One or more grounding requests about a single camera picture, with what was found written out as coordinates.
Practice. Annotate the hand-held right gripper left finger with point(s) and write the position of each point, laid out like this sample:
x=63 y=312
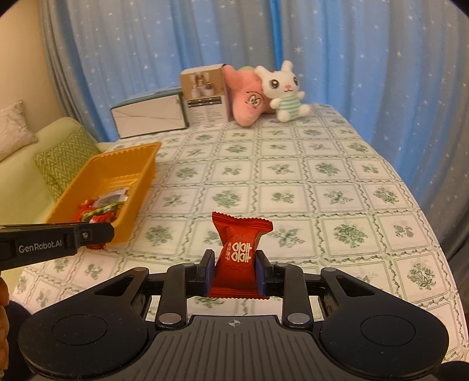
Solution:
x=209 y=274

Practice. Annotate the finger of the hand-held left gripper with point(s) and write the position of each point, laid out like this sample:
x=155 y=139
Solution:
x=95 y=232

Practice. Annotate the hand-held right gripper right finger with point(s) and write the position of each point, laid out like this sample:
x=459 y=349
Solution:
x=260 y=274

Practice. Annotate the orange foil candy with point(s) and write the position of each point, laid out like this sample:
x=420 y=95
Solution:
x=106 y=219

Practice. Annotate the green candy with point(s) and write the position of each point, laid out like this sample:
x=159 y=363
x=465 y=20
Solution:
x=97 y=212

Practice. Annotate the red candy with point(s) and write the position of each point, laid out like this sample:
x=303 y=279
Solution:
x=82 y=210

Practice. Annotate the silver snack packet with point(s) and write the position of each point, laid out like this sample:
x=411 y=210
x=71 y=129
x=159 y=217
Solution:
x=110 y=198

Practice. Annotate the red snack packet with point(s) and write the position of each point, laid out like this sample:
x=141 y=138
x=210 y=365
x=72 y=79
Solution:
x=238 y=241

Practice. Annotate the orange plastic basket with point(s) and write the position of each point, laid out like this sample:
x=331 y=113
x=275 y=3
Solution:
x=121 y=168

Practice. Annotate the person's left hand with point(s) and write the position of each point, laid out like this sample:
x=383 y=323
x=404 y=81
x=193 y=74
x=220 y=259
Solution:
x=3 y=322

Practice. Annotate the light green sofa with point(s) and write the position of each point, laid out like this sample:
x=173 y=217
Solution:
x=25 y=190

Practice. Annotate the green zigzag cushion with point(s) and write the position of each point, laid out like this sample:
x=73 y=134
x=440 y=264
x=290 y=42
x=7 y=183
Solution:
x=66 y=161

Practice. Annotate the green floral tablecloth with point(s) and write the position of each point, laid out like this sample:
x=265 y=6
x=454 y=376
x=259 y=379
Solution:
x=311 y=176

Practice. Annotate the beige cushion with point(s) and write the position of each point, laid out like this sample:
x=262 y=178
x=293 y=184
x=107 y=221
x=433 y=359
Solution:
x=14 y=128

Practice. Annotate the flat white cardboard box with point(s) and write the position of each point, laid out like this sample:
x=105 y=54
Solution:
x=150 y=113

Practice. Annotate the small brown product box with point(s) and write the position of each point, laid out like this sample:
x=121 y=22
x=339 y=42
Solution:
x=205 y=95

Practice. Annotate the pink plush toy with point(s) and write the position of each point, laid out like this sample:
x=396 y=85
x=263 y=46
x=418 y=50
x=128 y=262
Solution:
x=247 y=99

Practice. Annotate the white bunny plush toy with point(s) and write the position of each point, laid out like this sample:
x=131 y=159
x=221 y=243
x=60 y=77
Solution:
x=282 y=91

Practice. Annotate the blue star-print curtain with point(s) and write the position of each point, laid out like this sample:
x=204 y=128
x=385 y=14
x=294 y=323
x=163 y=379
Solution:
x=366 y=55

